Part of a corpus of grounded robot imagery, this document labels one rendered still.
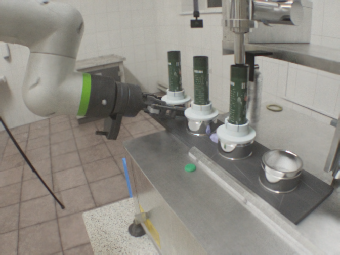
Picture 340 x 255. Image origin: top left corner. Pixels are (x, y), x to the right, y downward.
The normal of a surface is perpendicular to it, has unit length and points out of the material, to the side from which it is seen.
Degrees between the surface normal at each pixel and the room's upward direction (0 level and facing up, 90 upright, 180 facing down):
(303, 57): 90
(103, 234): 0
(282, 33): 90
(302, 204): 0
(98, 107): 107
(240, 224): 0
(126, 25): 90
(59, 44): 88
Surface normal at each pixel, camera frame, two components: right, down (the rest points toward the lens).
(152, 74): 0.47, 0.37
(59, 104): 0.54, 0.61
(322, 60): -0.88, 0.25
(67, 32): 0.72, 0.33
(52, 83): 0.62, 0.11
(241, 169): -0.05, -0.90
